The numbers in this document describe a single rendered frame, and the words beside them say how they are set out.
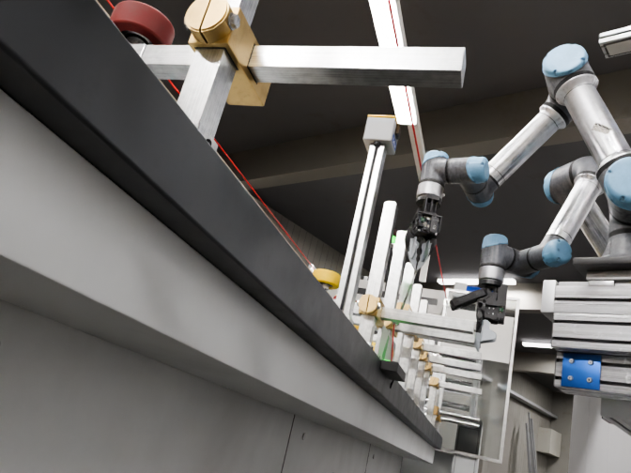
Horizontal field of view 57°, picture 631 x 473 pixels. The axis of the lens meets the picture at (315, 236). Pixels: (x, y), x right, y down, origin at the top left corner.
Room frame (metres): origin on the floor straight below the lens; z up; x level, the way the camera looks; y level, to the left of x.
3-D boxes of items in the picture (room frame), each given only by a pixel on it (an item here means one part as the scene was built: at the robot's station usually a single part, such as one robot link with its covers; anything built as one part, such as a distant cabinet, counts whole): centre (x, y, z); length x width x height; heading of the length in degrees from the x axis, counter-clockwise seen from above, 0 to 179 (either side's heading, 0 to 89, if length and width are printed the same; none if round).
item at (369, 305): (1.51, -0.19, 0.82); 0.13 x 0.06 x 0.05; 160
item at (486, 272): (1.67, -0.55, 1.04); 0.08 x 0.08 x 0.05
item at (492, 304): (1.67, -0.56, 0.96); 0.09 x 0.08 x 0.12; 70
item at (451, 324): (1.51, -0.24, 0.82); 0.43 x 0.03 x 0.04; 70
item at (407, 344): (2.20, -0.44, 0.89); 0.03 x 0.03 x 0.48; 70
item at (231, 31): (0.57, 0.15, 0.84); 0.13 x 0.06 x 0.05; 160
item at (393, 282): (1.73, -0.27, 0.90); 0.03 x 0.03 x 0.48; 70
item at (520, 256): (1.68, -0.65, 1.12); 0.11 x 0.11 x 0.08; 18
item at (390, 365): (1.64, -0.30, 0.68); 0.22 x 0.05 x 0.05; 160
